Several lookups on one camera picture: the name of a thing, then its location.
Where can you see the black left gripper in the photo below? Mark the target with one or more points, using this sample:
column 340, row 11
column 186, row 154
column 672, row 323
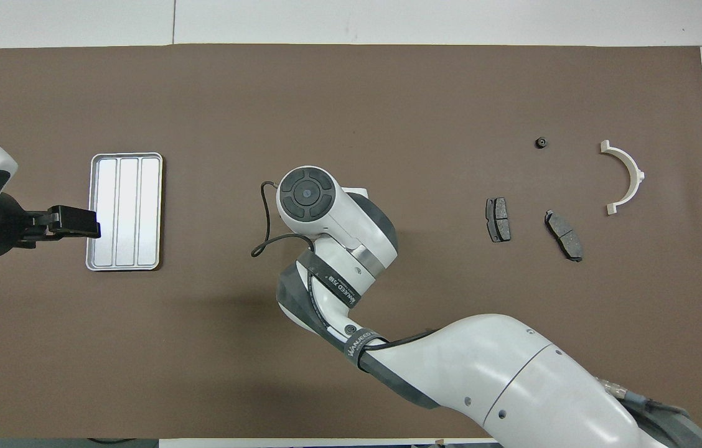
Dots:
column 5, row 227

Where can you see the small black bearing gear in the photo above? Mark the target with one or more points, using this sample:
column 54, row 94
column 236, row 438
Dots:
column 541, row 142

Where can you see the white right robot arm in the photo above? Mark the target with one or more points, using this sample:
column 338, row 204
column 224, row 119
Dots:
column 482, row 373

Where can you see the silver metal tray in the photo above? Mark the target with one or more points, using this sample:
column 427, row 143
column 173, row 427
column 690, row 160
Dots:
column 127, row 211

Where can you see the brown table mat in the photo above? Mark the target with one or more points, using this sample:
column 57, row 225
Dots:
column 351, row 112

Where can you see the rectangular dark brake pad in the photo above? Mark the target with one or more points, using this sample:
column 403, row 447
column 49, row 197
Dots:
column 499, row 219

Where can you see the curved dark brake pad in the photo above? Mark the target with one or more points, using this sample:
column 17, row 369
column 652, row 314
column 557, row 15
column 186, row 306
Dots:
column 566, row 236

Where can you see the white semicircular bracket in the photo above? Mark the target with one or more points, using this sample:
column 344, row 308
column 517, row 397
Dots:
column 636, row 174

